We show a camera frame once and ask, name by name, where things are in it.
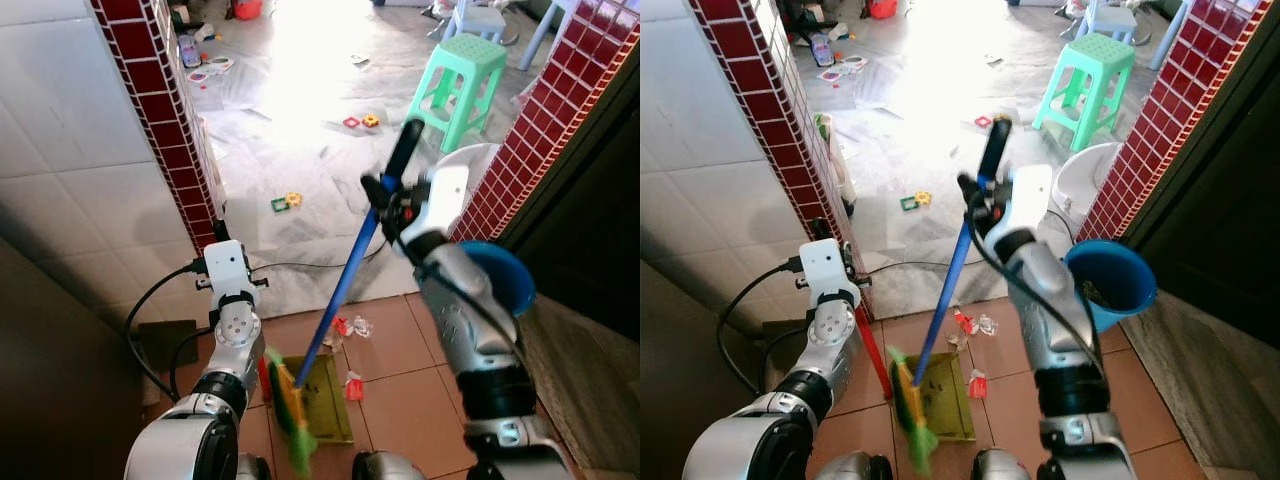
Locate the blue handled green broom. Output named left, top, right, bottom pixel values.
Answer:
left=885, top=115, right=1013, bottom=476
left=265, top=117, right=426, bottom=476

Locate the yellow dustpan red handle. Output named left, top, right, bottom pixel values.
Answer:
left=853, top=303, right=977, bottom=444
left=257, top=352, right=354, bottom=446

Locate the white green plastic bag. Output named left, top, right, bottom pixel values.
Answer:
left=815, top=112, right=858, bottom=218

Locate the blue plastic bucket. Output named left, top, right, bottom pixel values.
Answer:
left=1063, top=238, right=1159, bottom=334
left=462, top=240, right=537, bottom=319

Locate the green plastic stool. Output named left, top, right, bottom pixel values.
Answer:
left=1032, top=32, right=1136, bottom=153
left=405, top=33, right=508, bottom=153

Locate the dark wooden door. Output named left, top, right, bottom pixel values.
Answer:
left=500, top=75, right=641, bottom=341
left=1125, top=60, right=1280, bottom=351

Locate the pale blue plastic stool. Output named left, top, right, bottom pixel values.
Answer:
left=445, top=0, right=506, bottom=46
left=1085, top=0, right=1141, bottom=46

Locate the pale blue plastic chair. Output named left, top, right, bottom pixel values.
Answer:
left=518, top=0, right=578, bottom=71
left=1148, top=0, right=1197, bottom=71

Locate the grey right robot leg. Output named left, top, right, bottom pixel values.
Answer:
left=350, top=450, right=426, bottom=480
left=972, top=448, right=1031, bottom=480

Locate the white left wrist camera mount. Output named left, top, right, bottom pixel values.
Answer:
left=798, top=238, right=859, bottom=309
left=203, top=240, right=252, bottom=301

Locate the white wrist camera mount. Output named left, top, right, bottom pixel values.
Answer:
left=798, top=238, right=859, bottom=309
left=1010, top=165, right=1056, bottom=236
left=203, top=240, right=252, bottom=301
left=425, top=165, right=471, bottom=236

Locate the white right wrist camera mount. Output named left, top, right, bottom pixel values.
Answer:
left=1010, top=165, right=1056, bottom=236
left=425, top=165, right=471, bottom=236

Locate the thin black floor cable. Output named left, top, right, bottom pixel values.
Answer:
left=862, top=255, right=976, bottom=276
left=250, top=240, right=391, bottom=276

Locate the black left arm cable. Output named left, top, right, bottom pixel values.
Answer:
left=716, top=258, right=803, bottom=396
left=124, top=260, right=209, bottom=401

